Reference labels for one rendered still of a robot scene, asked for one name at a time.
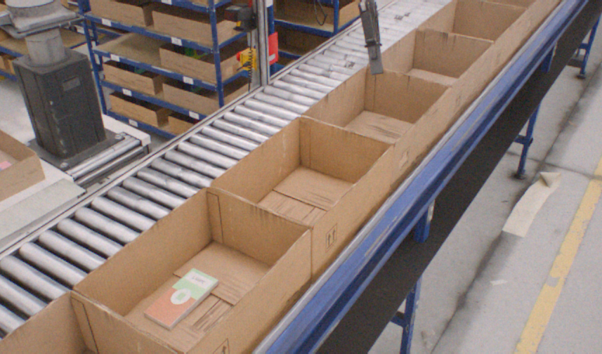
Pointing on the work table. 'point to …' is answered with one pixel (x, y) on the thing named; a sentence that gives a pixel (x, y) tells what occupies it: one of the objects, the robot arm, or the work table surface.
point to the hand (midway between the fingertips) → (375, 60)
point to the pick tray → (10, 152)
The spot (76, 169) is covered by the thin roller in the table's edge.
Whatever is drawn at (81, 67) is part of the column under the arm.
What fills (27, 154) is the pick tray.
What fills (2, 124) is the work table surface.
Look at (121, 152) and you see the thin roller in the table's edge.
